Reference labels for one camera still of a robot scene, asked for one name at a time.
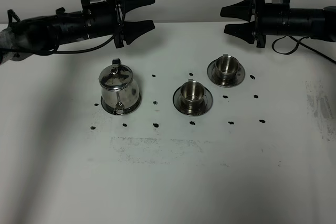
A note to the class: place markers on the near stainless steel teacup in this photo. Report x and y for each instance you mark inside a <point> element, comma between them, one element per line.
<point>192,92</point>

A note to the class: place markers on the stainless steel teacup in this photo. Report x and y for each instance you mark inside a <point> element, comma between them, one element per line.
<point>192,92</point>
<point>227,65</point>

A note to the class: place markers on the stainless steel teapot saucer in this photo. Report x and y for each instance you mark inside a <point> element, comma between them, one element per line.
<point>120,110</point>

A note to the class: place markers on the near stainless steel saucer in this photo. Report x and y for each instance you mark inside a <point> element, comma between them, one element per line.
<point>193,107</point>

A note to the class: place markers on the far stainless steel teacup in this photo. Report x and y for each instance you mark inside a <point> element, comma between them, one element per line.
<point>227,65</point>

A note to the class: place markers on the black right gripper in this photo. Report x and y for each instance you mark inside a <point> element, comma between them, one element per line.
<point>270,19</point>

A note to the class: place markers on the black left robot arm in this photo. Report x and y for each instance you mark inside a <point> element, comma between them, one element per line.
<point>43,35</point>

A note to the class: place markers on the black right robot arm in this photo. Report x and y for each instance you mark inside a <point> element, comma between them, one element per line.
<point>313,23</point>

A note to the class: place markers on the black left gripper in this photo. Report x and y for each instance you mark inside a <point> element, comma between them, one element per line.
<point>103,18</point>

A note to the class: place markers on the far stainless steel saucer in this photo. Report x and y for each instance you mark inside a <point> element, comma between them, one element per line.
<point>225,81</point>

